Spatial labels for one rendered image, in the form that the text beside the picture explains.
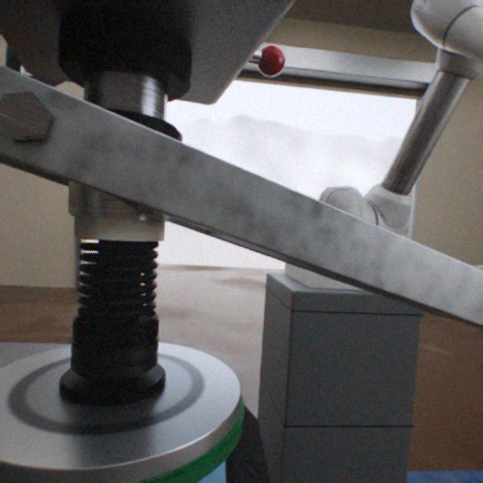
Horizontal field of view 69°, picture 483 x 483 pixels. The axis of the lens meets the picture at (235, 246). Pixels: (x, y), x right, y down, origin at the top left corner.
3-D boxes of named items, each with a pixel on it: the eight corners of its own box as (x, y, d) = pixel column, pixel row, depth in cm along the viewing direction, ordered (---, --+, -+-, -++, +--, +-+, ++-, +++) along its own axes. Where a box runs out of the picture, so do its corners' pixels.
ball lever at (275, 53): (221, 57, 36) (223, 26, 36) (214, 71, 39) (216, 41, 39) (289, 72, 38) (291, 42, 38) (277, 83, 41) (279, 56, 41)
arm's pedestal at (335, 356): (240, 457, 148) (251, 269, 144) (353, 456, 153) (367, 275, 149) (261, 575, 98) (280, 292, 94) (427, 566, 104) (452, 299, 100)
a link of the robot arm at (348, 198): (302, 247, 124) (305, 185, 122) (340, 246, 133) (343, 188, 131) (335, 252, 110) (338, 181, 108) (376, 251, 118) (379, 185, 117)
